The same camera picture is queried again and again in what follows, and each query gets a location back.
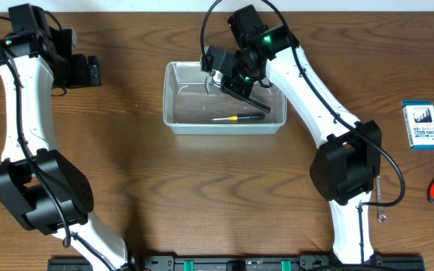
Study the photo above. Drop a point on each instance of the blue white cardboard box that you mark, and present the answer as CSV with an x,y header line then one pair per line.
x,y
419,121

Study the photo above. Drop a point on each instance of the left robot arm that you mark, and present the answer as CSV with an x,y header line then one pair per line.
x,y
42,189

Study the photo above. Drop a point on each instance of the silver combination wrench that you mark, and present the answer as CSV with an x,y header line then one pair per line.
x,y
381,216

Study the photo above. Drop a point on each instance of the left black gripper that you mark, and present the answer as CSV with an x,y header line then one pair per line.
x,y
90,71

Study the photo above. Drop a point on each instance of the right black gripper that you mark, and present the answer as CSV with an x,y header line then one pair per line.
x,y
240,94

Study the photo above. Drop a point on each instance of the black yellow screwdriver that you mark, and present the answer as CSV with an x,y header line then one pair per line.
x,y
241,117

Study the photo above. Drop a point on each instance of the clear plastic storage box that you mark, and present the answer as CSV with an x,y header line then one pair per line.
x,y
192,105

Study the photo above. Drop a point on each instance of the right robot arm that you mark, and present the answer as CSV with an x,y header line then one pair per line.
x,y
348,157

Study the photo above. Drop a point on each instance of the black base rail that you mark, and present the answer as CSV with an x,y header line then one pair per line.
x,y
301,262

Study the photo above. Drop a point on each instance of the small steel hammer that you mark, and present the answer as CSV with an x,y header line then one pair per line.
x,y
236,87

